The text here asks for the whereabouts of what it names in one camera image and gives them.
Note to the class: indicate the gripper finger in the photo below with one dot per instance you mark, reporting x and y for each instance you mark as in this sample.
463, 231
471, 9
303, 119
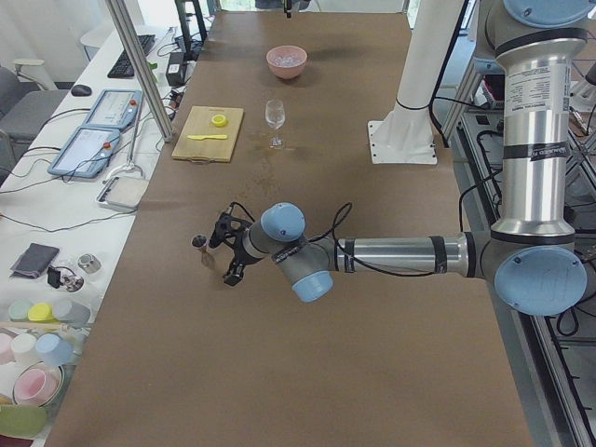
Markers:
232, 279
215, 241

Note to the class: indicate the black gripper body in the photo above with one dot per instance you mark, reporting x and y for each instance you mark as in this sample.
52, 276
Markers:
237, 254

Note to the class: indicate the steel jigger cup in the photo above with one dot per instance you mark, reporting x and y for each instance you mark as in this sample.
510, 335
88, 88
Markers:
202, 249

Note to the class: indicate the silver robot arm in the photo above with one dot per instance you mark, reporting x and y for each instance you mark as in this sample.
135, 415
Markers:
528, 254

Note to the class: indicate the clear wine glass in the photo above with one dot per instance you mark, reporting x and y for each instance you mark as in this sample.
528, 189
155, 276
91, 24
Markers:
275, 116

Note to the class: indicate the pink bowl of ice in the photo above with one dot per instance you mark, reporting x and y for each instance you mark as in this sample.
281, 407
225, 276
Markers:
286, 62

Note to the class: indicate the yellow plastic knife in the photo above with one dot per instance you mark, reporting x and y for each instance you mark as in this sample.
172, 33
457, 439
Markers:
216, 137

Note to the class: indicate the yellow lemon slice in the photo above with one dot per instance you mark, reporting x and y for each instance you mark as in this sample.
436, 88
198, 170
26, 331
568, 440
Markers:
219, 120

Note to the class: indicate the bamboo cutting board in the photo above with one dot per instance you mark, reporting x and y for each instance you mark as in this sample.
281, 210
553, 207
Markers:
198, 123

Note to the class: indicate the long metal tongs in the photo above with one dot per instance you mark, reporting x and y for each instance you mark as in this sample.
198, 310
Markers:
130, 166

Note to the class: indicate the small steel cylinder cup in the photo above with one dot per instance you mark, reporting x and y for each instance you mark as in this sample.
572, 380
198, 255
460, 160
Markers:
89, 263

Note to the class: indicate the blue teach pendant near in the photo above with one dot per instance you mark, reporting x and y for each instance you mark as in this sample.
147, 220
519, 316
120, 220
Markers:
86, 153

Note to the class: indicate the blue teach pendant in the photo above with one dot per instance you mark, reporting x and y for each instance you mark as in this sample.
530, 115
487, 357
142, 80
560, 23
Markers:
114, 109
86, 153

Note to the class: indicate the blue teach pendant far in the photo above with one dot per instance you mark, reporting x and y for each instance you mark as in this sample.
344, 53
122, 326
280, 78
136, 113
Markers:
114, 109

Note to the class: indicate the grey folded cloth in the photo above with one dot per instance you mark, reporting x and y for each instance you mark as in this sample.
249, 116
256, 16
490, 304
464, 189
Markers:
34, 261

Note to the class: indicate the black computer mouse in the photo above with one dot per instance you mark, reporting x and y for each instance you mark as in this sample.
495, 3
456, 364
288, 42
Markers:
80, 90

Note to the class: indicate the stack of coloured cups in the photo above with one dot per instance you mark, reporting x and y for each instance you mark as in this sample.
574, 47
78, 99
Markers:
39, 342

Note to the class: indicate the white camera pillar base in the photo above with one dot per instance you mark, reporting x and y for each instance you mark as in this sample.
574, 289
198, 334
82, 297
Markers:
405, 135

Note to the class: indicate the aluminium frame post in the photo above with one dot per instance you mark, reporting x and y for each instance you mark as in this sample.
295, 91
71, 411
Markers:
128, 37

